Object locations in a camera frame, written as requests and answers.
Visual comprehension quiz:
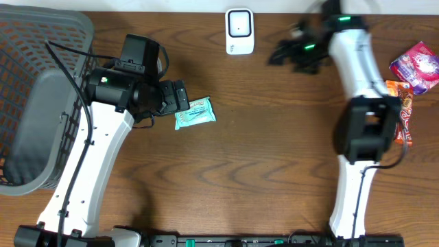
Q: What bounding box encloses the orange white tissue pack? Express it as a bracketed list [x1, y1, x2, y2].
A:
[386, 80, 399, 97]

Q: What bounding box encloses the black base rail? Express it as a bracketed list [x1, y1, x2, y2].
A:
[149, 233, 405, 247]

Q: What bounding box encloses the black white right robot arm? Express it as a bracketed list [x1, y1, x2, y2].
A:
[268, 14, 402, 246]

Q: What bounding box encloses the red orange chocolate bar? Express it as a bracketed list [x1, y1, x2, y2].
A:
[394, 82, 414, 146]

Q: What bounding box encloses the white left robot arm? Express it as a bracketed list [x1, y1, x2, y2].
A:
[14, 67, 189, 247]

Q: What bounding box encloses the white barcode scanner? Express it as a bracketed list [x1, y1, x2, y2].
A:
[225, 8, 255, 56]

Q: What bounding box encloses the mint green wipes pack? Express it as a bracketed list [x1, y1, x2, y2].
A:
[175, 97, 216, 130]

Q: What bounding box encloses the dark grey plastic basket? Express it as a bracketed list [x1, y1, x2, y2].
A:
[1, 4, 97, 196]

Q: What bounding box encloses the red purple pad pack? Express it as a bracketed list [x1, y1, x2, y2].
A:
[390, 41, 438, 95]

